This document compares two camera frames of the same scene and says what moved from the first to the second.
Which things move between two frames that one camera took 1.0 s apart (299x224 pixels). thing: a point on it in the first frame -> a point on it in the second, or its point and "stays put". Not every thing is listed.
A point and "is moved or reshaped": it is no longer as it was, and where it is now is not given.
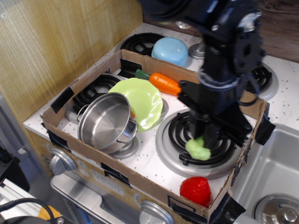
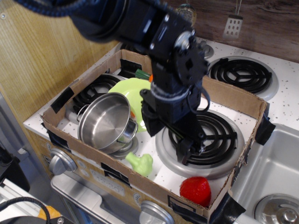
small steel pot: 104,123 stays put
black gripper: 217,108 -> 179,114
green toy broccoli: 195,148 is moved or reshaped
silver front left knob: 60,162 stays put
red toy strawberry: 196,189 stays put
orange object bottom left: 43,213 stays put
